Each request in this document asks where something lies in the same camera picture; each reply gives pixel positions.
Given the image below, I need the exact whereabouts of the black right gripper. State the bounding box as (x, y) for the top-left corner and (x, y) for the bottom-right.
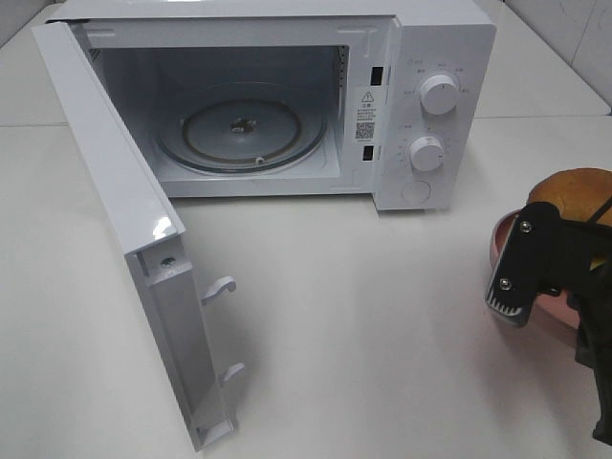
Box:
(485, 203), (611, 445)

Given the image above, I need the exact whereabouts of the pink round plate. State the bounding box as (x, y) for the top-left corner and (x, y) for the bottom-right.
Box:
(491, 209), (582, 331)

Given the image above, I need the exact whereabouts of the burger with sesame-free bun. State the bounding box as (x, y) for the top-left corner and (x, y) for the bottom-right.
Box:
(527, 166), (612, 273)

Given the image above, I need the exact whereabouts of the round white door button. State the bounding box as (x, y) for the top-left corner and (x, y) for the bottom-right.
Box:
(402, 181), (431, 205)

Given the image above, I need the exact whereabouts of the white microwave door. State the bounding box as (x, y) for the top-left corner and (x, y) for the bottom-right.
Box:
(33, 22), (244, 451)

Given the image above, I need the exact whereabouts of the lower white timer knob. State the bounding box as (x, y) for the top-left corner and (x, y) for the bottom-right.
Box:
(408, 136), (445, 172)

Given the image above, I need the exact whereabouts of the upper white power knob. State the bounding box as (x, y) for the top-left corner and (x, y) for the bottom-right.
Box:
(419, 73), (460, 116)

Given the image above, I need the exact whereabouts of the white microwave oven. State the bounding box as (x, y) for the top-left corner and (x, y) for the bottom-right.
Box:
(41, 1), (496, 211)

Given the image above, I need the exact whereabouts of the white warning label sticker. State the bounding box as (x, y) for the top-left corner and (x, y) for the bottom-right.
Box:
(351, 86), (383, 143)

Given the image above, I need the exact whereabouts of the glass microwave turntable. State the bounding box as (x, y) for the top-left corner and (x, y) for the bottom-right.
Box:
(156, 82), (327, 175)

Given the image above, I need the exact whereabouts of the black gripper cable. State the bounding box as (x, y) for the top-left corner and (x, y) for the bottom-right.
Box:
(586, 198), (612, 224)

